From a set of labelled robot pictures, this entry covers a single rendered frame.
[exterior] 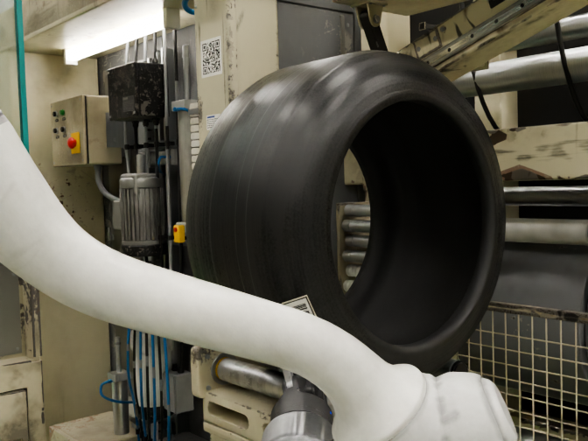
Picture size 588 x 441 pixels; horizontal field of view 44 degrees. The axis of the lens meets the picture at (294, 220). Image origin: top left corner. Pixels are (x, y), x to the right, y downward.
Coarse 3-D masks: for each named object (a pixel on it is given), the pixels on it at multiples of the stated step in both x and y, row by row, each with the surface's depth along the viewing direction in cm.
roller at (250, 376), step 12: (228, 360) 136; (240, 360) 135; (216, 372) 137; (228, 372) 134; (240, 372) 132; (252, 372) 129; (264, 372) 128; (276, 372) 126; (240, 384) 132; (252, 384) 128; (264, 384) 126; (276, 384) 123; (276, 396) 124
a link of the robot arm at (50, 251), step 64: (0, 128) 59; (0, 192) 58; (0, 256) 60; (64, 256) 61; (128, 256) 64; (128, 320) 62; (192, 320) 62; (256, 320) 62; (320, 320) 64; (320, 384) 64; (384, 384) 64; (448, 384) 65
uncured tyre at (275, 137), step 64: (320, 64) 115; (384, 64) 114; (256, 128) 110; (320, 128) 105; (384, 128) 148; (448, 128) 138; (192, 192) 117; (256, 192) 104; (320, 192) 104; (384, 192) 152; (448, 192) 146; (192, 256) 118; (256, 256) 104; (320, 256) 104; (384, 256) 153; (448, 256) 146; (384, 320) 147; (448, 320) 126
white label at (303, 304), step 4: (304, 296) 104; (292, 300) 104; (296, 300) 104; (300, 300) 104; (304, 300) 104; (308, 300) 104; (284, 304) 104; (288, 304) 104; (292, 304) 104; (296, 304) 104; (300, 304) 104; (304, 304) 104; (308, 304) 104; (296, 308) 104; (300, 308) 104; (304, 308) 104; (308, 308) 104; (312, 308) 104; (308, 312) 105; (312, 312) 104; (316, 316) 105
